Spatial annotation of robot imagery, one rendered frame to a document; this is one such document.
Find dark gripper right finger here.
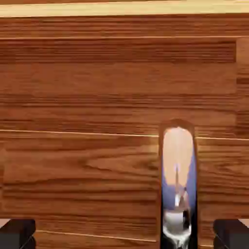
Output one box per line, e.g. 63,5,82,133
213,218,249,249

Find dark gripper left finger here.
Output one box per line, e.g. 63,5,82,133
0,218,37,249

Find wooden cabinet door front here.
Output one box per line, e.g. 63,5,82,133
0,37,237,138
0,129,249,247

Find brown wooden cabinet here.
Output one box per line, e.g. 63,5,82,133
0,0,249,249

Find shiny curved metal handle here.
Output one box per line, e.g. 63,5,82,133
158,118,198,249

